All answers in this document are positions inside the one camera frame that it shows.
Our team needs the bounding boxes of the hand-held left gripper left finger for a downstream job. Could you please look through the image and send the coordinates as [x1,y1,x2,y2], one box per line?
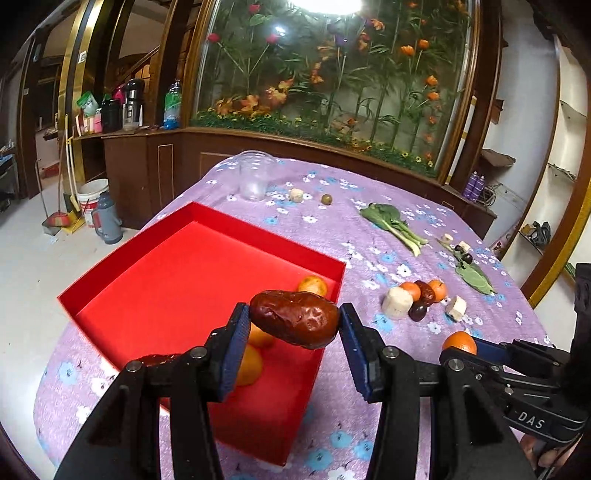
[55,302,252,480]

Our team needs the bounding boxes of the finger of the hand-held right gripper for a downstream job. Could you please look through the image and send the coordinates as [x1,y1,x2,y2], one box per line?
[478,367,561,407]
[473,338,573,370]

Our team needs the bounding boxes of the bok choy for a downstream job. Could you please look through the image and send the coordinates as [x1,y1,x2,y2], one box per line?
[359,204,430,258]

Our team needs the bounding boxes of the person's right hand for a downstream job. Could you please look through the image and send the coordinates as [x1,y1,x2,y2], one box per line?
[522,436,573,474]

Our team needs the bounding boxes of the red cardboard box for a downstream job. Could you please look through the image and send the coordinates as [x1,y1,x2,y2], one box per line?
[58,202,347,467]

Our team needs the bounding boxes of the grey thermos jug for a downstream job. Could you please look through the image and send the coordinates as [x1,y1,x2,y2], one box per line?
[92,190,123,244]

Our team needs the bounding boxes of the brown wooden cabinet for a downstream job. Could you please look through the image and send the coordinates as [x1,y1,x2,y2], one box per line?
[102,127,497,241]

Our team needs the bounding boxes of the white sugarcane cube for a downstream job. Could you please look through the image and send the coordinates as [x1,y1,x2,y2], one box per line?
[445,296,469,321]

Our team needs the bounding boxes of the green leaf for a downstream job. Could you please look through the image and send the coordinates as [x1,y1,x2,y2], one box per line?
[438,240,496,295]

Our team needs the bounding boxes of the glass artificial flower display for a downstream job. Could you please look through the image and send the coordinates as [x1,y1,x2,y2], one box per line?
[189,0,481,178]

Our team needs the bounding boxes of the broom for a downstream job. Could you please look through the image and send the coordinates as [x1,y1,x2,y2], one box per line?
[58,115,88,232]

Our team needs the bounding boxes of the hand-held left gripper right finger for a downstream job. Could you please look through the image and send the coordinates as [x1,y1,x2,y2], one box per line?
[339,302,536,480]

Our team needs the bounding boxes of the wrinkled red date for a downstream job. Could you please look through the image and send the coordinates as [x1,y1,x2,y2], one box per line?
[414,280,436,308]

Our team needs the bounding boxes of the green plastic bottle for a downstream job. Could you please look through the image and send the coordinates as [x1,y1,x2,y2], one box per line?
[163,79,183,130]

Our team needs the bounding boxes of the large white sugarcane chunk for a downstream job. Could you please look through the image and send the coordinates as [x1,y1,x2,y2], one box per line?
[382,287,414,320]

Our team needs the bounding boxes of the black jar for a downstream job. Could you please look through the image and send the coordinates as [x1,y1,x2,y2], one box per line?
[100,95,123,133]

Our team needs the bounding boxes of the black steel thermos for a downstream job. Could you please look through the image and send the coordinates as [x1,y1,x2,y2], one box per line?
[122,78,145,131]

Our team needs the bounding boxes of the large red date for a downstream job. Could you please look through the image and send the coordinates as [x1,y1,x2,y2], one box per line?
[249,290,341,350]

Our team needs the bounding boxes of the white plastic bucket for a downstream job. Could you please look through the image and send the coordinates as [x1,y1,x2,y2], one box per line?
[76,178,110,229]

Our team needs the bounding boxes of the clear plastic cup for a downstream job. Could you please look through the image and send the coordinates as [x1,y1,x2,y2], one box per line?
[238,151,273,202]

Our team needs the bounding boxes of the purple floral tablecloth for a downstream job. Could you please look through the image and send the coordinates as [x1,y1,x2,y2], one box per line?
[34,157,555,480]

